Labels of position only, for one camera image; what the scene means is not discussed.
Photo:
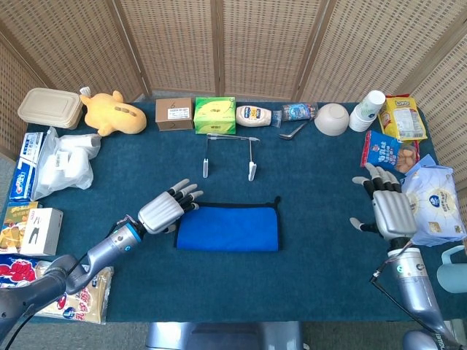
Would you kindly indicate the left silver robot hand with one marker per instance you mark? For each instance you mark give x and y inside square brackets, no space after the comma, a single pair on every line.
[160,213]

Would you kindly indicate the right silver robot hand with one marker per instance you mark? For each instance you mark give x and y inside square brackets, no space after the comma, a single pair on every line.
[396,215]

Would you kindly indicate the grey and blue cloth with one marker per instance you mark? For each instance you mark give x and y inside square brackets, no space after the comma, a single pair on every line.
[226,229]

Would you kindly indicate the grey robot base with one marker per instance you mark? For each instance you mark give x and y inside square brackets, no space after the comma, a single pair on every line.
[226,337]

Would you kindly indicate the large white blue bag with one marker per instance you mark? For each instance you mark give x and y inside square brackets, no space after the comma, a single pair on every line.
[438,208]

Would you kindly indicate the blue biscuit snack bag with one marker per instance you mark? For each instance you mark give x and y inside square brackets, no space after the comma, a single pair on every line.
[383,149]

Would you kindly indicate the light blue jug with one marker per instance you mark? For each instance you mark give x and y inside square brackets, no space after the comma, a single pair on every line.
[454,277]

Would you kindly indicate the brown cardboard box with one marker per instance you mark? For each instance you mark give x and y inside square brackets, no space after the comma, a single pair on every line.
[173,122]

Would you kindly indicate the yellow Lipo snack bag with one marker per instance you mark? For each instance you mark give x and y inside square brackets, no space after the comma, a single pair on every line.
[403,120]

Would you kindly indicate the blue carpet table cover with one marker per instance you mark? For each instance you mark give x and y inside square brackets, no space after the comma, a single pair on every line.
[310,273]

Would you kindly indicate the stack of paper cups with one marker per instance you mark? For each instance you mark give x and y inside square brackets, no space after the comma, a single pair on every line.
[366,113]

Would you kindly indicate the white plastic bag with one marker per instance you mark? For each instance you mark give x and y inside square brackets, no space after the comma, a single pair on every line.
[65,164]

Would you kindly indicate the yellow plush toy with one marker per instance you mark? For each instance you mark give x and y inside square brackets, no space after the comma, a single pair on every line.
[113,116]

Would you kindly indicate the green tissue pack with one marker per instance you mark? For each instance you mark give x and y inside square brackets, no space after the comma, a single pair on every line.
[215,116]

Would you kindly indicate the beige upturned bowl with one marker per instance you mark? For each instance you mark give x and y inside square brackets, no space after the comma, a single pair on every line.
[331,118]

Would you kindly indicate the white box black print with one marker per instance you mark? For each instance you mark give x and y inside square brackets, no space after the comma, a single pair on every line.
[44,233]

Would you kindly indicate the dark ladle spoon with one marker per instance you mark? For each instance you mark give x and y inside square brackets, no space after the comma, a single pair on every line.
[288,136]

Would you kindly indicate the mayonnaise squeeze bottle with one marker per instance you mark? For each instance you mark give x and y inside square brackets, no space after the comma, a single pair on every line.
[253,116]

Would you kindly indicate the blue Crest toothpaste box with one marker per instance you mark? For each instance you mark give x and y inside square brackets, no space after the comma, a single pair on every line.
[22,184]

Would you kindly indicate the clear plastic water bottle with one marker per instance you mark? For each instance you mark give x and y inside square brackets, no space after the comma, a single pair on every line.
[297,112]

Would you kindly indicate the white blue toothpaste box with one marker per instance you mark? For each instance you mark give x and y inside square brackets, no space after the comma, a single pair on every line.
[31,147]

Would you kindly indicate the yellow snack box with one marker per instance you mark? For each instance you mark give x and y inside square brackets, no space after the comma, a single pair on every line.
[14,226]

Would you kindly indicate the beige lidded lunch box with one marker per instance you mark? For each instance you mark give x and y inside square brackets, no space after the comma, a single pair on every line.
[49,107]

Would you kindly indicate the wicker folding screen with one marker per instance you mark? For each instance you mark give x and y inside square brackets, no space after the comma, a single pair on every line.
[175,43]

